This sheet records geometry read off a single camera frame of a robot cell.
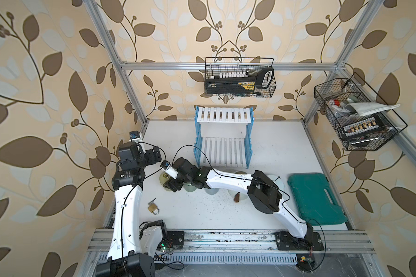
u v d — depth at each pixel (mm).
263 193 547
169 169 750
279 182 806
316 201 805
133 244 394
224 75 825
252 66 906
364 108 632
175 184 751
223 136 1103
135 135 642
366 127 663
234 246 736
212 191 880
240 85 828
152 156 679
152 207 845
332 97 845
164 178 822
